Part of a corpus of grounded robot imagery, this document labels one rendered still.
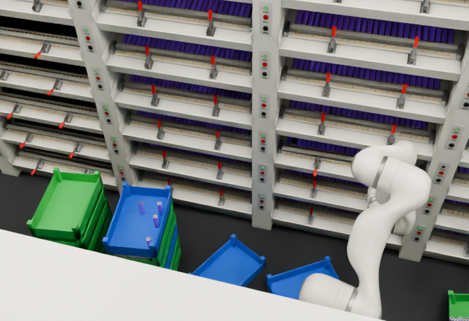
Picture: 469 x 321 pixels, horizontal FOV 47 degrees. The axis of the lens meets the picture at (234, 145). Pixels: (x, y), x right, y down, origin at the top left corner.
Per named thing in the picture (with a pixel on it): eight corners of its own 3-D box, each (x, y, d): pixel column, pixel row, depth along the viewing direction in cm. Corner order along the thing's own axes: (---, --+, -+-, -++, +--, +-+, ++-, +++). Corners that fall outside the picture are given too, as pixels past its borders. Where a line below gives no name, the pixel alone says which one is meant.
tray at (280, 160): (419, 194, 220) (423, 185, 211) (273, 166, 232) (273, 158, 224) (424, 150, 228) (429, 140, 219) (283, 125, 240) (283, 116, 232)
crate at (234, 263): (220, 312, 233) (219, 303, 227) (188, 284, 243) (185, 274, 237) (265, 267, 248) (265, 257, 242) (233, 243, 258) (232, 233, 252)
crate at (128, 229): (156, 258, 206) (153, 245, 200) (105, 252, 208) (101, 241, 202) (172, 197, 227) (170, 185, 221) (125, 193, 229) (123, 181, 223)
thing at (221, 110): (252, 130, 221) (250, 114, 208) (117, 106, 233) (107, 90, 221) (264, 88, 229) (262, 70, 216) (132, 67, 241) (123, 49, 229)
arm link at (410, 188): (320, 312, 160) (373, 338, 155) (314, 321, 149) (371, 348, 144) (382, 155, 160) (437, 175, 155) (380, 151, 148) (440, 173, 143)
